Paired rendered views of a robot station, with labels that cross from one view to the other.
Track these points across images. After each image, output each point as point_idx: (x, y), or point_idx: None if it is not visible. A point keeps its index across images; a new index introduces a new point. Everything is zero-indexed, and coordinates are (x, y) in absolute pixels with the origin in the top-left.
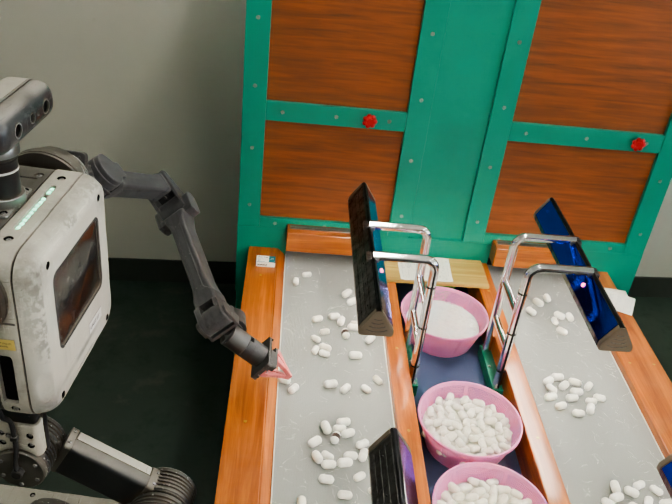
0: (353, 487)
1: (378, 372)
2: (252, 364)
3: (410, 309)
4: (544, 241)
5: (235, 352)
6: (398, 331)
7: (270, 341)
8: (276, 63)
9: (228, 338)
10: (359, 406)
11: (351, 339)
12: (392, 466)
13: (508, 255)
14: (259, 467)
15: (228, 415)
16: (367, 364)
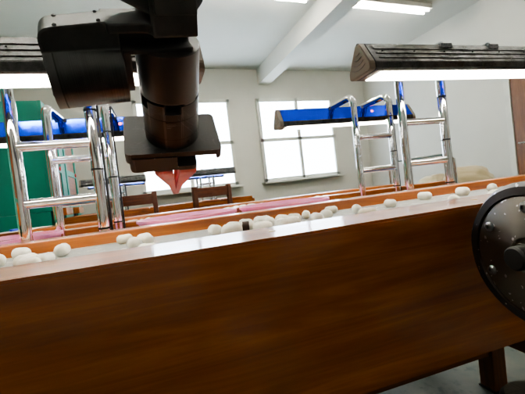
0: (308, 220)
1: (103, 246)
2: (195, 133)
3: (23, 200)
4: (57, 114)
5: (197, 88)
6: (23, 241)
7: (142, 116)
8: None
9: (190, 39)
10: (176, 238)
11: (5, 265)
12: (392, 44)
13: (48, 127)
14: (357, 213)
15: (269, 237)
16: (82, 251)
